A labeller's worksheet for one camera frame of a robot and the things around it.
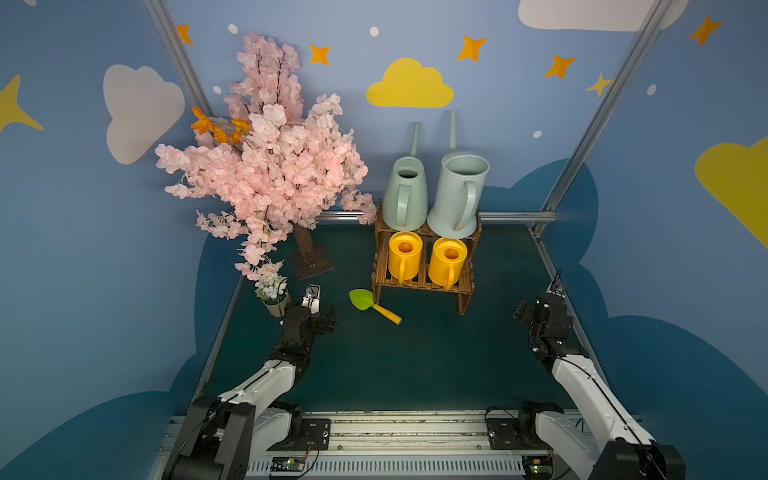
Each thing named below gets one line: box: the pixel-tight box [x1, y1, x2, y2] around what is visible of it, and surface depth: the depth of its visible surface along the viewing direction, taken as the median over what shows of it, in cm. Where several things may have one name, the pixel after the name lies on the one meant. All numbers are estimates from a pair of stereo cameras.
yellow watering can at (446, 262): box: [428, 237, 467, 292], surface depth 82 cm
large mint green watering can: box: [427, 110, 491, 239], surface depth 72 cm
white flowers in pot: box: [254, 274, 289, 317], surface depth 90 cm
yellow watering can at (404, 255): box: [388, 231, 423, 284], surface depth 82 cm
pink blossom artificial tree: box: [155, 33, 376, 280], surface depth 70 cm
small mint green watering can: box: [382, 122, 429, 232], surface depth 76 cm
